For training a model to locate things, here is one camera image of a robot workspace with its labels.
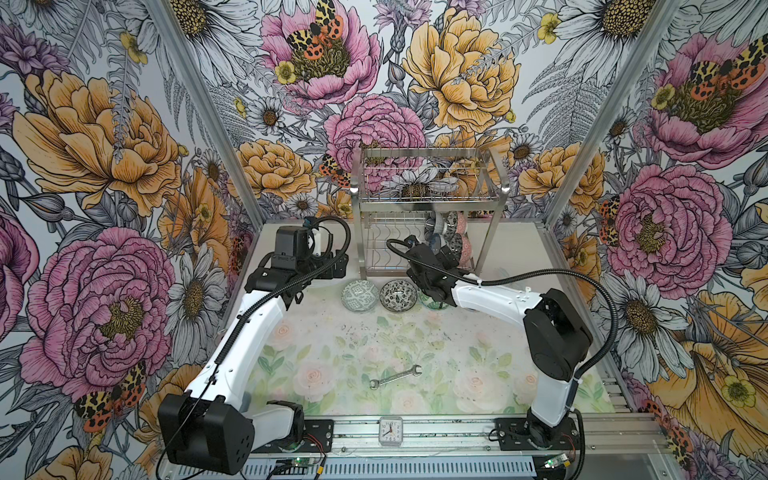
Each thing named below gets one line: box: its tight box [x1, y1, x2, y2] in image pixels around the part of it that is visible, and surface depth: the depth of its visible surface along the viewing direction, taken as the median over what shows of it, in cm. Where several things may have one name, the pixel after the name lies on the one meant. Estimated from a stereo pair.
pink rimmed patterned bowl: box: [455, 210, 468, 235], surface depth 108 cm
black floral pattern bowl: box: [379, 279, 418, 312], surface depth 100 cm
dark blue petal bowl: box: [424, 211, 444, 239], surface depth 110 cm
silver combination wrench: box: [369, 364, 422, 391], surface depth 85 cm
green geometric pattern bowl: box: [341, 280, 379, 312], surface depth 100 cm
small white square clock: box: [379, 416, 403, 447], surface depth 75 cm
